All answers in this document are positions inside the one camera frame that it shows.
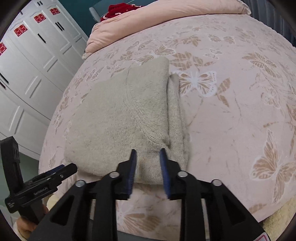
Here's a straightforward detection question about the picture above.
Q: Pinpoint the beige sweater with black hearts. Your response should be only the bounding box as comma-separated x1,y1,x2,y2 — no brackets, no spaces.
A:
64,57,189,185

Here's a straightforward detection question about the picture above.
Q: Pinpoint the person's left hand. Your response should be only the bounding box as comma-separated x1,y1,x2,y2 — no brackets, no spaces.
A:
14,216,37,240

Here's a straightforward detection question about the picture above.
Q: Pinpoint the pink floral bedspread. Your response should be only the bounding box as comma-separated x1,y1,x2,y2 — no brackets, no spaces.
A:
39,15,295,221

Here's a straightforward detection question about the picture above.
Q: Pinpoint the white wardrobe with red stickers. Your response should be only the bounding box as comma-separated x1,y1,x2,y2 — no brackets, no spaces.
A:
1,1,88,159

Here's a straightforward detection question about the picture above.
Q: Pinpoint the cream fleece sleeve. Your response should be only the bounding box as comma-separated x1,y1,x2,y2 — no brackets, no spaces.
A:
262,197,296,241

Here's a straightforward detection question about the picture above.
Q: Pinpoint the pink folded duvet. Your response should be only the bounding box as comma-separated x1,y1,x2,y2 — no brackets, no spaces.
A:
82,0,251,60

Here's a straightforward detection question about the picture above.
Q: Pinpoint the red garment on bed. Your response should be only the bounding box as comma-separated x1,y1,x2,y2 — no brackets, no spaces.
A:
100,3,142,22

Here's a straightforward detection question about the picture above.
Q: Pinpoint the blue upholstered headboard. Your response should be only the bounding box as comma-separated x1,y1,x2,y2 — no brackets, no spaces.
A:
89,0,160,23

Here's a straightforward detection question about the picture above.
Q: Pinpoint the blue-grey curtain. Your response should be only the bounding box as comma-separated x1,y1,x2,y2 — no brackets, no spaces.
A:
242,0,295,47

